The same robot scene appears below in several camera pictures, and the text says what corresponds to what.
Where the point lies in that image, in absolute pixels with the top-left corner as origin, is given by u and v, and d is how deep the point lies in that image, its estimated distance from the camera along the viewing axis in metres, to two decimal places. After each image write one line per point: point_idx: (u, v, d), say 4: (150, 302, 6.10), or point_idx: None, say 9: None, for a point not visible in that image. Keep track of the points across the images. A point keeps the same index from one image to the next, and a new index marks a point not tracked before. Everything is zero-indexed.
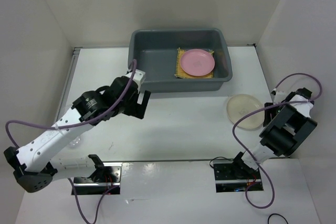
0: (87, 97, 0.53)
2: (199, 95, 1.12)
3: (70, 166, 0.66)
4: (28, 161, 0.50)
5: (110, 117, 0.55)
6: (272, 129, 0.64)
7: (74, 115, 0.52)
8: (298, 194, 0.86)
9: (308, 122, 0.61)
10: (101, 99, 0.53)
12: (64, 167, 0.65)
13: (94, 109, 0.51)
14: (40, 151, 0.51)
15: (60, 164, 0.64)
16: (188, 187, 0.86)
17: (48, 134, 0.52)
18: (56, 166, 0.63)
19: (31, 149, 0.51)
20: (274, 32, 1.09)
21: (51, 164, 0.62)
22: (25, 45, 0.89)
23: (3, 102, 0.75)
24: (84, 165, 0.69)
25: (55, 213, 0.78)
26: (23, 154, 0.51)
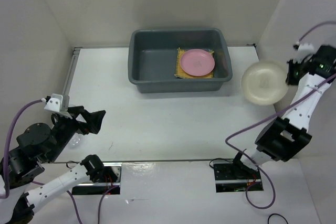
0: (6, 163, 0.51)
2: (199, 95, 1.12)
3: (50, 193, 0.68)
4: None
5: (37, 167, 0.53)
6: (264, 144, 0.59)
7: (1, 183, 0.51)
8: (298, 194, 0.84)
9: (300, 139, 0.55)
10: (17, 160, 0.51)
12: (44, 196, 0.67)
13: (11, 176, 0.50)
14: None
15: (40, 196, 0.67)
16: (188, 188, 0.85)
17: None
18: (36, 199, 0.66)
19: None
20: (276, 30, 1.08)
21: (28, 201, 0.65)
22: (27, 46, 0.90)
23: (3, 104, 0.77)
24: (74, 178, 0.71)
25: (56, 212, 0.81)
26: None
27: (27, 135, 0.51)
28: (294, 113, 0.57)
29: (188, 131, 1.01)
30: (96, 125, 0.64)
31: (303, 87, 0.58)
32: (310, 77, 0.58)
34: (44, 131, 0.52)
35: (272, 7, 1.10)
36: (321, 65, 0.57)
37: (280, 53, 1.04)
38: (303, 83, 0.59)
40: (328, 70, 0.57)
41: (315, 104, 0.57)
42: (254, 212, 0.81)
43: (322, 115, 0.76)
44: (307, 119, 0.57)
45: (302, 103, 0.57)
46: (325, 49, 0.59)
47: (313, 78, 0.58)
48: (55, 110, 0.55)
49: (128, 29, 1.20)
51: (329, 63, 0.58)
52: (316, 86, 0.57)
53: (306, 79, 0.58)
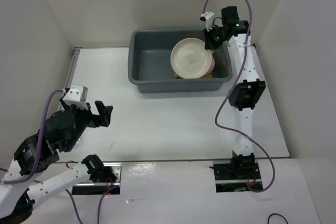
0: (25, 148, 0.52)
2: (199, 95, 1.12)
3: (51, 190, 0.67)
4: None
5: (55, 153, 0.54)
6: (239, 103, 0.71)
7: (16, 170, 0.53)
8: (298, 194, 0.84)
9: (260, 89, 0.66)
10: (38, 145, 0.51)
12: (45, 192, 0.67)
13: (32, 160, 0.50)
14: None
15: (40, 192, 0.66)
16: (188, 188, 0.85)
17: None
18: (37, 194, 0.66)
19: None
20: (276, 30, 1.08)
21: (29, 195, 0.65)
22: (27, 46, 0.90)
23: (3, 104, 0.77)
24: (74, 177, 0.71)
25: (56, 212, 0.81)
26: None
27: (52, 120, 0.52)
28: (246, 73, 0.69)
29: (188, 130, 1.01)
30: (108, 116, 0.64)
31: (237, 49, 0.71)
32: (237, 39, 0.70)
34: (69, 119, 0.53)
35: (272, 7, 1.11)
36: (237, 24, 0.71)
37: (279, 54, 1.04)
38: (234, 45, 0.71)
40: (242, 24, 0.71)
41: (252, 56, 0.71)
42: (254, 213, 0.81)
43: (322, 115, 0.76)
44: (255, 71, 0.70)
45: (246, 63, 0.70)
46: (228, 10, 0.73)
47: (239, 38, 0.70)
48: (75, 100, 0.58)
49: (128, 29, 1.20)
51: (240, 20, 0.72)
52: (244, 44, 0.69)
53: (237, 42, 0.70)
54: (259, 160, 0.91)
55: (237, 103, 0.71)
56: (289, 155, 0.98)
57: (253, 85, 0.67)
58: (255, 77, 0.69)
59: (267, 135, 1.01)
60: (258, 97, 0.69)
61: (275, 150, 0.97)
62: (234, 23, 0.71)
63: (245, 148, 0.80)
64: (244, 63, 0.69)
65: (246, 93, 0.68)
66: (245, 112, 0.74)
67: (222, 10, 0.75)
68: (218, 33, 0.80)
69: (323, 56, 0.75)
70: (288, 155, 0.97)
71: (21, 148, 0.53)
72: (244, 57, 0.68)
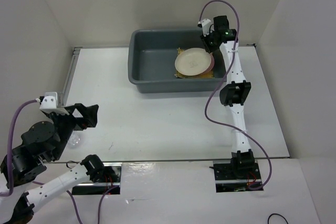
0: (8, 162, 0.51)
2: (199, 95, 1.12)
3: (51, 193, 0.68)
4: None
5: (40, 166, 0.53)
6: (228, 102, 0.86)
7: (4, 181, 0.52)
8: (298, 195, 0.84)
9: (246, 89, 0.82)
10: (20, 159, 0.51)
12: (44, 196, 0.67)
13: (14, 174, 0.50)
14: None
15: (40, 195, 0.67)
16: (188, 188, 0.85)
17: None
18: (36, 199, 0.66)
19: None
20: (276, 30, 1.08)
21: (29, 200, 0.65)
22: (27, 47, 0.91)
23: (3, 105, 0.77)
24: (73, 178, 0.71)
25: (56, 213, 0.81)
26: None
27: (31, 132, 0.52)
28: (234, 75, 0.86)
29: (188, 131, 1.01)
30: (91, 118, 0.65)
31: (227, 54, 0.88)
32: (226, 46, 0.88)
34: (49, 129, 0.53)
35: (272, 7, 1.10)
36: (226, 32, 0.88)
37: (279, 54, 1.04)
38: (225, 51, 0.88)
40: (231, 32, 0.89)
41: (239, 61, 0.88)
42: (254, 213, 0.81)
43: (322, 115, 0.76)
44: (241, 73, 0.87)
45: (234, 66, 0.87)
46: (220, 20, 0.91)
47: (228, 45, 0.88)
48: (51, 108, 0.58)
49: (128, 29, 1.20)
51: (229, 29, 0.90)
52: (233, 49, 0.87)
53: (225, 49, 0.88)
54: (259, 160, 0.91)
55: (227, 101, 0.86)
56: (289, 155, 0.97)
57: (240, 86, 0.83)
58: (242, 79, 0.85)
59: (267, 135, 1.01)
60: (245, 96, 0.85)
61: (275, 150, 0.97)
62: (225, 31, 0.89)
63: (242, 144, 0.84)
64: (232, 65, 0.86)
65: (234, 92, 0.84)
66: (235, 107, 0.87)
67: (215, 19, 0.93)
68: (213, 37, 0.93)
69: (324, 56, 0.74)
70: (288, 155, 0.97)
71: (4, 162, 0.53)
72: (233, 60, 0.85)
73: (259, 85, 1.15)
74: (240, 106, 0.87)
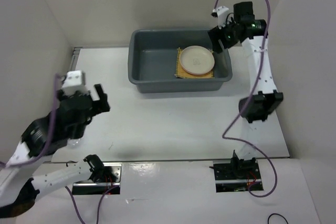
0: (32, 130, 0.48)
2: (198, 95, 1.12)
3: (55, 182, 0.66)
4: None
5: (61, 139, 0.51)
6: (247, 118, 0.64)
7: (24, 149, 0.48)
8: (299, 195, 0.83)
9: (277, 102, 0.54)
10: (47, 128, 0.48)
12: (49, 184, 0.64)
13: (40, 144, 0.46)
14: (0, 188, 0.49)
15: (45, 183, 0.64)
16: (188, 188, 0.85)
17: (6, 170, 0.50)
18: (41, 185, 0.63)
19: None
20: (276, 30, 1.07)
21: (33, 185, 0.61)
22: (27, 47, 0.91)
23: (4, 105, 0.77)
24: (77, 172, 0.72)
25: (56, 213, 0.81)
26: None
27: (66, 101, 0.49)
28: (262, 82, 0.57)
29: (188, 131, 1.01)
30: (106, 100, 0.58)
31: (251, 54, 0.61)
32: (251, 42, 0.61)
34: (84, 102, 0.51)
35: (272, 7, 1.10)
36: (253, 24, 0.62)
37: (280, 53, 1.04)
38: (249, 50, 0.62)
40: (259, 24, 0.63)
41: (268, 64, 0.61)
42: (254, 213, 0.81)
43: (322, 115, 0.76)
44: (272, 82, 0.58)
45: (262, 70, 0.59)
46: (243, 7, 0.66)
47: (255, 41, 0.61)
48: (76, 85, 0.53)
49: (128, 29, 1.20)
51: (258, 21, 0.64)
52: (262, 47, 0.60)
53: (251, 45, 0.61)
54: (259, 160, 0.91)
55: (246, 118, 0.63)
56: (289, 155, 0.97)
57: (268, 99, 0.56)
58: (271, 88, 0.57)
59: (267, 135, 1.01)
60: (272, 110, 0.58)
61: (276, 150, 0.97)
62: (250, 23, 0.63)
63: (248, 153, 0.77)
64: (261, 71, 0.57)
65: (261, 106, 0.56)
66: (255, 124, 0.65)
67: (237, 6, 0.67)
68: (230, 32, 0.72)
69: (324, 55, 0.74)
70: (289, 155, 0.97)
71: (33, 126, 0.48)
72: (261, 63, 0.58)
73: None
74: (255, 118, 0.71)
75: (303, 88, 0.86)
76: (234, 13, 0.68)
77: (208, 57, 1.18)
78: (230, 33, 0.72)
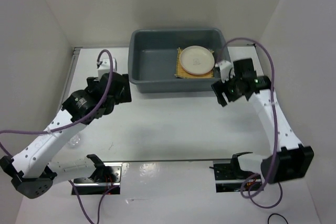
0: (76, 97, 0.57)
2: (198, 95, 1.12)
3: (69, 169, 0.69)
4: (22, 165, 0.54)
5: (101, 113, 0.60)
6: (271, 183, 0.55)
7: (66, 116, 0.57)
8: (298, 195, 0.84)
9: (308, 157, 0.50)
10: (88, 97, 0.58)
12: (63, 170, 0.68)
13: (85, 107, 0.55)
14: (35, 156, 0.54)
15: (60, 168, 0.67)
16: (188, 188, 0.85)
17: (41, 139, 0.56)
18: (55, 169, 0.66)
19: (25, 155, 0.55)
20: (276, 30, 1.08)
21: (50, 169, 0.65)
22: (27, 46, 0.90)
23: (4, 104, 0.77)
24: (84, 166, 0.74)
25: (56, 213, 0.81)
26: (19, 161, 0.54)
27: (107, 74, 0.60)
28: (282, 138, 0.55)
29: (188, 131, 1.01)
30: (130, 91, 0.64)
31: (262, 108, 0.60)
32: (260, 97, 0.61)
34: (124, 77, 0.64)
35: (272, 7, 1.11)
36: (256, 80, 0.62)
37: (279, 54, 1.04)
38: (259, 104, 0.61)
40: (262, 81, 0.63)
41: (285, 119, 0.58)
42: (254, 212, 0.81)
43: (322, 115, 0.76)
44: (293, 135, 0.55)
45: (279, 124, 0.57)
46: (243, 62, 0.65)
47: (263, 95, 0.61)
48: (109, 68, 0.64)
49: (128, 29, 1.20)
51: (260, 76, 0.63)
52: (271, 100, 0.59)
53: (260, 100, 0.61)
54: None
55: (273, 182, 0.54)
56: None
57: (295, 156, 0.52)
58: (296, 143, 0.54)
59: None
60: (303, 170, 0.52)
61: None
62: (253, 77, 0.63)
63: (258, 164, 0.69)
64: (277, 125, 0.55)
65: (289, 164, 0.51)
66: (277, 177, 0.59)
67: (237, 62, 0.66)
68: (233, 84, 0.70)
69: (324, 55, 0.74)
70: None
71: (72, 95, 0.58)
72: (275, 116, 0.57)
73: None
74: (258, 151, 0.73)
75: (303, 88, 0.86)
76: (234, 68, 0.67)
77: (208, 57, 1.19)
78: (233, 86, 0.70)
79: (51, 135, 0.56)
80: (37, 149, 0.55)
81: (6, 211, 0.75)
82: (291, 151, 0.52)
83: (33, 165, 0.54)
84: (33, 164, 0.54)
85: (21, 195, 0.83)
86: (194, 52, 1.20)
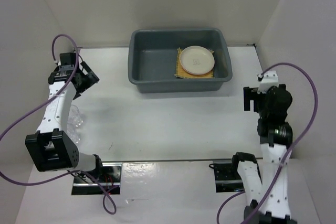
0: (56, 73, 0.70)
2: (197, 95, 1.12)
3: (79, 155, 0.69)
4: (52, 126, 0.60)
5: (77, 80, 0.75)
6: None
7: (59, 84, 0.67)
8: (298, 195, 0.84)
9: None
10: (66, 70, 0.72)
12: None
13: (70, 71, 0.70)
14: (58, 114, 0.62)
15: None
16: (188, 188, 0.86)
17: (51, 105, 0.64)
18: None
19: (49, 119, 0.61)
20: (275, 30, 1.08)
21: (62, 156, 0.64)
22: (27, 46, 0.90)
23: (4, 104, 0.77)
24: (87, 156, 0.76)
25: (56, 213, 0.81)
26: (45, 127, 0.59)
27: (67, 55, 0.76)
28: (273, 202, 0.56)
29: (188, 131, 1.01)
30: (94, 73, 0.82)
31: (269, 162, 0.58)
32: (271, 150, 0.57)
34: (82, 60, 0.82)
35: (272, 7, 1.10)
36: (276, 129, 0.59)
37: (280, 54, 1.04)
38: (267, 157, 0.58)
40: (284, 130, 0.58)
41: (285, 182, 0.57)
42: None
43: (322, 115, 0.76)
44: (286, 203, 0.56)
45: (275, 187, 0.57)
46: (280, 97, 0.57)
47: (275, 150, 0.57)
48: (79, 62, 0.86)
49: (128, 29, 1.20)
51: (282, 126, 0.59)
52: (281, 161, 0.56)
53: (270, 155, 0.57)
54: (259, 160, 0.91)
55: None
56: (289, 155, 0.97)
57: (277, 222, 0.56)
58: (284, 213, 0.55)
59: None
60: None
61: None
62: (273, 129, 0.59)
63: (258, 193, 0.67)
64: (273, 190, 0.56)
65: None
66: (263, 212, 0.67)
67: (273, 95, 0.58)
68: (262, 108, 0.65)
69: (324, 55, 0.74)
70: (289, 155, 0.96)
71: (52, 73, 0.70)
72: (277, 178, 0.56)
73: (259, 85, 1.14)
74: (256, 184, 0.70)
75: (303, 88, 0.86)
76: (268, 100, 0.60)
77: (208, 57, 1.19)
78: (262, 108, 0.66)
79: (60, 95, 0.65)
80: (54, 111, 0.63)
81: (6, 211, 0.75)
82: (274, 217, 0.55)
83: (61, 122, 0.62)
84: (60, 121, 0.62)
85: (21, 195, 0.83)
86: (192, 53, 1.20)
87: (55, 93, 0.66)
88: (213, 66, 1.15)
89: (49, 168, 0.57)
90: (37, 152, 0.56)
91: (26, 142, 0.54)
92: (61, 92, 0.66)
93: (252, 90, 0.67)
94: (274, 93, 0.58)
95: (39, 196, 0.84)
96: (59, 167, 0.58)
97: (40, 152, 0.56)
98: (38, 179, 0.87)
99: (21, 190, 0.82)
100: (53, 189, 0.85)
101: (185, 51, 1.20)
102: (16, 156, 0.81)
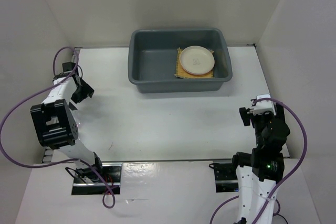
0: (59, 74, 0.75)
2: (198, 95, 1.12)
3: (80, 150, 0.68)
4: (54, 99, 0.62)
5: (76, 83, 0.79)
6: None
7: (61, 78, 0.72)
8: (298, 195, 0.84)
9: None
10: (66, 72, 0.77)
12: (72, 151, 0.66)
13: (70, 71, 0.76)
14: (61, 92, 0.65)
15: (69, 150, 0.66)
16: (188, 188, 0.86)
17: (54, 88, 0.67)
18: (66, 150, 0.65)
19: (52, 96, 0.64)
20: (276, 30, 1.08)
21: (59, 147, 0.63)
22: (27, 46, 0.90)
23: (4, 104, 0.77)
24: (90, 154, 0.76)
25: (55, 213, 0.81)
26: (48, 99, 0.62)
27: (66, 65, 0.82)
28: None
29: (188, 131, 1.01)
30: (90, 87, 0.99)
31: (258, 195, 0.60)
32: (261, 185, 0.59)
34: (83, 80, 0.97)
35: (272, 7, 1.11)
36: (268, 164, 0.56)
37: (280, 54, 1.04)
38: (256, 189, 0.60)
40: (275, 167, 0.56)
41: (271, 215, 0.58)
42: None
43: (323, 115, 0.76)
44: None
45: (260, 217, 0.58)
46: (276, 130, 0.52)
47: (264, 185, 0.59)
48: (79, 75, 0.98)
49: (128, 29, 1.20)
51: (275, 161, 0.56)
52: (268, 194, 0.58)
53: (258, 188, 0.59)
54: None
55: None
56: (290, 155, 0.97)
57: None
58: None
59: None
60: None
61: None
62: (265, 162, 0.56)
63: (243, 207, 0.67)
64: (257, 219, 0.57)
65: None
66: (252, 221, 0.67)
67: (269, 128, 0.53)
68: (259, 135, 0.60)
69: (324, 55, 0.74)
70: (289, 155, 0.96)
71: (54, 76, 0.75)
72: (262, 210, 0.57)
73: (260, 85, 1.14)
74: (250, 200, 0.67)
75: (303, 88, 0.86)
76: (265, 130, 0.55)
77: (208, 57, 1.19)
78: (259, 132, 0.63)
79: (63, 83, 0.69)
80: (58, 91, 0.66)
81: (6, 211, 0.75)
82: None
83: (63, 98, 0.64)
84: (62, 97, 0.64)
85: (21, 196, 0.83)
86: (192, 54, 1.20)
87: (59, 82, 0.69)
88: (213, 66, 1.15)
89: (49, 138, 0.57)
90: (40, 120, 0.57)
91: (31, 110, 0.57)
92: (65, 80, 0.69)
93: (248, 111, 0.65)
94: (271, 127, 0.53)
95: (39, 196, 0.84)
96: (60, 137, 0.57)
97: (44, 121, 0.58)
98: (38, 179, 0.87)
99: (21, 191, 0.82)
100: (53, 190, 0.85)
101: (185, 51, 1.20)
102: (17, 156, 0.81)
